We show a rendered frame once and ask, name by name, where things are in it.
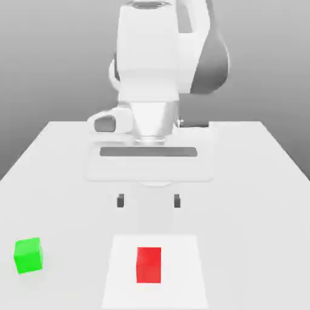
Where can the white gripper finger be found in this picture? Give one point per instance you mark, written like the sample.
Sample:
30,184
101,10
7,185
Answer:
177,201
120,201

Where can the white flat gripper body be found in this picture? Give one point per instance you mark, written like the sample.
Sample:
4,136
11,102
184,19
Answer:
147,169

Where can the small red cube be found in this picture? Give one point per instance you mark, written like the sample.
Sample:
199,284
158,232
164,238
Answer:
148,265

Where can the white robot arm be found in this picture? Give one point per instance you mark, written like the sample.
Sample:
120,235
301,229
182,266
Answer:
147,60

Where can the small green cube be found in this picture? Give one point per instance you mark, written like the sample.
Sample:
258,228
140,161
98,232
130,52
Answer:
28,256

